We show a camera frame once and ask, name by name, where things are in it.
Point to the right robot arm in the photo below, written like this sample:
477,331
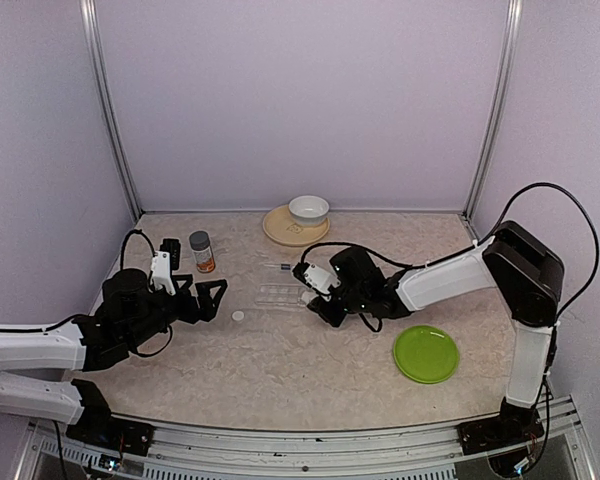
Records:
527,275

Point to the white ceramic bowl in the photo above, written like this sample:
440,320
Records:
309,210

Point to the green round plate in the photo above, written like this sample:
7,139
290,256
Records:
425,354

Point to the left aluminium frame post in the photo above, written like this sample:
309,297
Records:
88,9

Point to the clear plastic pill organizer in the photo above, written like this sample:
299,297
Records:
280,288

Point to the beige round plate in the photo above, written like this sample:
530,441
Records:
279,226

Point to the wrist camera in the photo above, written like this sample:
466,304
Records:
318,279
164,262

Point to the front aluminium rail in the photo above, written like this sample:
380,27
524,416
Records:
427,451

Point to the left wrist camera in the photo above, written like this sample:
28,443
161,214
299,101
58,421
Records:
164,262

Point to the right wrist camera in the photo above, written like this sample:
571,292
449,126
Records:
318,279

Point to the small white pill bottle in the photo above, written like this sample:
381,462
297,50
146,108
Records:
306,298

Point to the aluminium frame post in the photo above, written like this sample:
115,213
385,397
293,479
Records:
503,76
88,9

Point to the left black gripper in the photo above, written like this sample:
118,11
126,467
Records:
207,308

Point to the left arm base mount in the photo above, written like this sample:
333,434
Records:
97,426

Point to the orange pill bottle grey cap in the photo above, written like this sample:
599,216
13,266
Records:
200,245

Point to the right aluminium frame post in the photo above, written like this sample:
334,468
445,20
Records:
503,76

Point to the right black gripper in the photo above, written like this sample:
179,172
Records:
334,317

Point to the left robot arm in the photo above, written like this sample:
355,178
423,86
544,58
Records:
132,312

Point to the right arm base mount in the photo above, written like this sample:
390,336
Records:
511,426

